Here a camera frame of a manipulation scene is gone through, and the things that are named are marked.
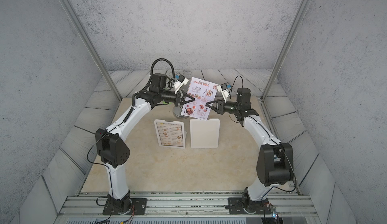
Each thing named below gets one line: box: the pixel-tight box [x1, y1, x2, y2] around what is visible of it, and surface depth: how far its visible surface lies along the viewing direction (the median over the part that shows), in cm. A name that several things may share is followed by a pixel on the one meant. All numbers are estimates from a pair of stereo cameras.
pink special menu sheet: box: [180, 76, 219, 122], surface depth 78 cm
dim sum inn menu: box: [155, 122, 184, 147], surface depth 88 cm
